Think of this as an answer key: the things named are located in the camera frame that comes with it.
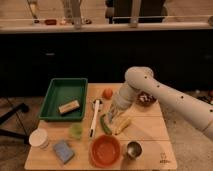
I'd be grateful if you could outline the dark red bowl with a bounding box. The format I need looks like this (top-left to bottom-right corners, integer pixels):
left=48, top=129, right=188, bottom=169
left=137, top=92, right=156, bottom=107

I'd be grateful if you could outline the orange tomato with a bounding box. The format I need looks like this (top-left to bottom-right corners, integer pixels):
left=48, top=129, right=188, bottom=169
left=102, top=88, right=113, bottom=99

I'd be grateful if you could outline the orange plastic bowl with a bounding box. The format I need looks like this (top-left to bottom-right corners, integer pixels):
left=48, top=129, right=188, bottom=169
left=89, top=135, right=121, bottom=168

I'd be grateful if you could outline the yellow banana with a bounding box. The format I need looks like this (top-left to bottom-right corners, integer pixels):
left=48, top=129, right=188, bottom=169
left=115, top=117, right=131, bottom=135

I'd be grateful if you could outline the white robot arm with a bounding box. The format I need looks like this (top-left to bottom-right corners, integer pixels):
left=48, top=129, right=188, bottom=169
left=109, top=67, right=213, bottom=141

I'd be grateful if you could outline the grey blue towel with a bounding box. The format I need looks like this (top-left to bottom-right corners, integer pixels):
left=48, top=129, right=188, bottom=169
left=108, top=116, right=124, bottom=133

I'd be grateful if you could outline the white paper cup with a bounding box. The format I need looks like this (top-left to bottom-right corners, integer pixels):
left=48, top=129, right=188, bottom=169
left=29, top=129, right=49, bottom=149

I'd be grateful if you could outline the green plastic tray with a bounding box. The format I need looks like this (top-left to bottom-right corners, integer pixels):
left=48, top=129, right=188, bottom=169
left=39, top=78, right=88, bottom=122

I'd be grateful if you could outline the blue sponge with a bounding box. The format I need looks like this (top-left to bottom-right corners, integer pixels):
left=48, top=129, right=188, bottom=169
left=53, top=140, right=75, bottom=164

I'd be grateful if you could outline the small metal cup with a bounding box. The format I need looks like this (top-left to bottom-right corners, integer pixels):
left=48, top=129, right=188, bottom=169
left=127, top=141, right=142, bottom=159

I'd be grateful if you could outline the wooden block eraser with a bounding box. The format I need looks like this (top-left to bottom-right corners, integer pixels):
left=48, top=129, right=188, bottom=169
left=58, top=100, right=80, bottom=115

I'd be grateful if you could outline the small red dish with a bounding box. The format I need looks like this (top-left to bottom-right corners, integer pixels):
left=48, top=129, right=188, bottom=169
left=44, top=19, right=57, bottom=25

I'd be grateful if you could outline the green chili pepper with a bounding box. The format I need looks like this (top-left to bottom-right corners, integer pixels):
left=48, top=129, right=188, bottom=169
left=100, top=114, right=112, bottom=135

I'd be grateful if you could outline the green plastic cup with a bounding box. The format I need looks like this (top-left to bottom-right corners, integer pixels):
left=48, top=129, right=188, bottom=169
left=69, top=123, right=83, bottom=140

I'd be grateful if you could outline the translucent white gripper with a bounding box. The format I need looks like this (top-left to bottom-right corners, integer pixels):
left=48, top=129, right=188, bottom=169
left=107, top=101, right=125, bottom=121

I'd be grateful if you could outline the black office chair base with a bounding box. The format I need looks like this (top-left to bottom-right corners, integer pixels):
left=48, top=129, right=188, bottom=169
left=0, top=103, right=29, bottom=144

